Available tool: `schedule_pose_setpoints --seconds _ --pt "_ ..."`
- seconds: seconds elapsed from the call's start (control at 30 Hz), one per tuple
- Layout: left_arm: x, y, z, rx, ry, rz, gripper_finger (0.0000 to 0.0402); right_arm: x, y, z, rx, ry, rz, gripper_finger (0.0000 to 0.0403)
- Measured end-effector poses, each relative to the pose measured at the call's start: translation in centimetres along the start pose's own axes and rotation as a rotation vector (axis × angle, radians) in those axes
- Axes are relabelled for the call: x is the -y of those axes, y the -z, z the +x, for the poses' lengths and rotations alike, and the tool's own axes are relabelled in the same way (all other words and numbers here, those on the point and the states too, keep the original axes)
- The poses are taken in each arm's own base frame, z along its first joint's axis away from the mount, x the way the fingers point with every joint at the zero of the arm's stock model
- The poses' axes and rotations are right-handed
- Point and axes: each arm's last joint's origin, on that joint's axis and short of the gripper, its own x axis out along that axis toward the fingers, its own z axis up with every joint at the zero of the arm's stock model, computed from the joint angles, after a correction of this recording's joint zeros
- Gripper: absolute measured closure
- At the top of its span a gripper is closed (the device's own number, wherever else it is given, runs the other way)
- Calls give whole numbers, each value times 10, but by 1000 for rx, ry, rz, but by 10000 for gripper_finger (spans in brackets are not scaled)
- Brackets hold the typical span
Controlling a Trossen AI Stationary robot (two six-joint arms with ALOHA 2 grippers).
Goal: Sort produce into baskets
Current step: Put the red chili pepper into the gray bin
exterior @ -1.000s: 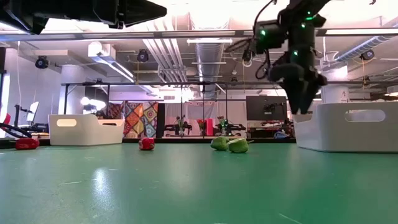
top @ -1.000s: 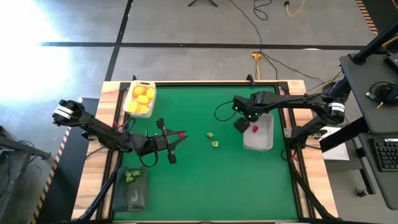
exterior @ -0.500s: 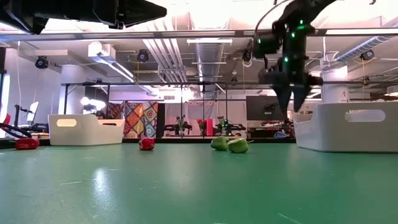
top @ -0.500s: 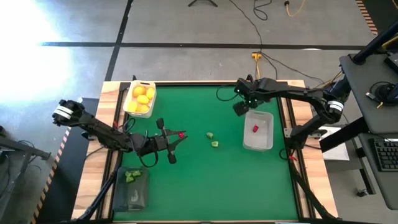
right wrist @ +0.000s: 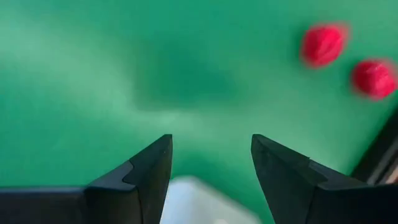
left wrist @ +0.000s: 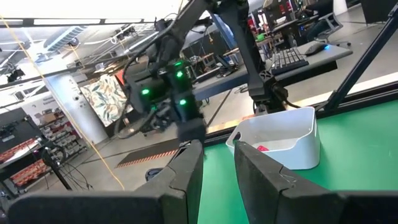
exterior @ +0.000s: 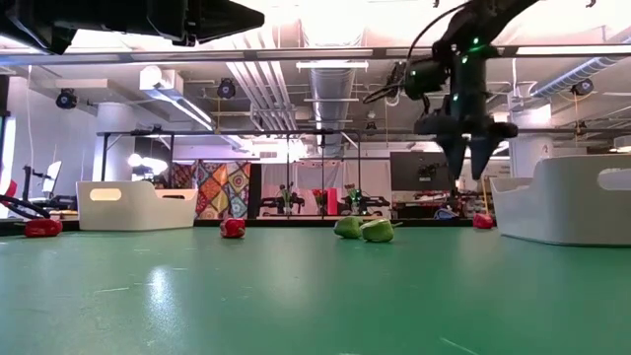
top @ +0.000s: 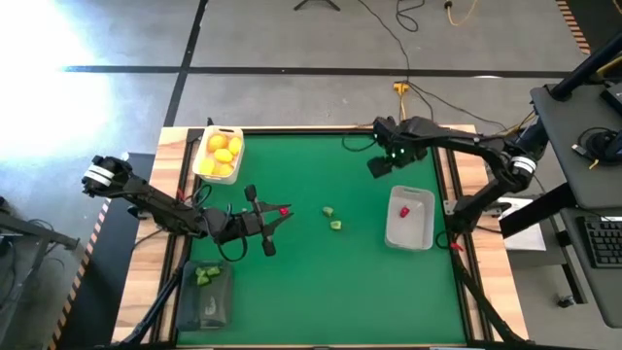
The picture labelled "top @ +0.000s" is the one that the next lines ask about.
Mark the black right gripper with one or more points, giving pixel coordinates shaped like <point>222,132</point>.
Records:
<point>398,143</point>

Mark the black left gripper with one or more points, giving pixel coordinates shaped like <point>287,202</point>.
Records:
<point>250,223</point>

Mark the red toy bell pepper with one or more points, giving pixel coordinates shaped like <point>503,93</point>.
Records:
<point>284,211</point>
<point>404,211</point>

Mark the pale grey plastic basket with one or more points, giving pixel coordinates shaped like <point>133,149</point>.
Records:
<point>413,233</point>

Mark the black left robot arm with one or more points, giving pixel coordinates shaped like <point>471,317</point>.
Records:
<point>146,199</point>

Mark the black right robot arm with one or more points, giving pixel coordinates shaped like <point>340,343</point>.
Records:
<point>486,146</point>

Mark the white plastic basket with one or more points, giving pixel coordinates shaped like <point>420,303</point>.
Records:
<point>235,170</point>

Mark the green table mat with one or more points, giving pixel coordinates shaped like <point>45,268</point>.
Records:
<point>316,291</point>

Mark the dark transparent plastic basket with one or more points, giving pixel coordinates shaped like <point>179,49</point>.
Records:
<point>214,306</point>

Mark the small black clamp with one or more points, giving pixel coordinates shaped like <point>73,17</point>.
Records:
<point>210,121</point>

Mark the black round stand base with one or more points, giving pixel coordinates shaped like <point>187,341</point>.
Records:
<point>537,133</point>

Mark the white paper sheet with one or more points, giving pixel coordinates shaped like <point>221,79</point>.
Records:
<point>527,238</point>

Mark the black tripod foot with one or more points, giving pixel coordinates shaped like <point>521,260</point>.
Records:
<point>316,2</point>

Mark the black desk support beam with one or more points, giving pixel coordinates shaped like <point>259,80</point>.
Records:
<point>549,209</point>

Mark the dark grey desk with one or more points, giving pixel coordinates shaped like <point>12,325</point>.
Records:
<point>559,194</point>

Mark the black pole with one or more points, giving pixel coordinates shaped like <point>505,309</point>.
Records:
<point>583,70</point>

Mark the black striped-edge floor mat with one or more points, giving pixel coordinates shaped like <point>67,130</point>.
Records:
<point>602,19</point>
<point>92,291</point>

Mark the black keyboard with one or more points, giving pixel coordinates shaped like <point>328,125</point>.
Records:
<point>605,243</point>

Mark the black caster wheel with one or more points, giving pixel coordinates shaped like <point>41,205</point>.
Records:
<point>566,301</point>

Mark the black metal stand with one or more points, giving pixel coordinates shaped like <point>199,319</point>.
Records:
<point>34,233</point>

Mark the black diagonal frame strut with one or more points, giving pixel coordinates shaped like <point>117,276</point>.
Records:
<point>155,306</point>
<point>486,311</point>

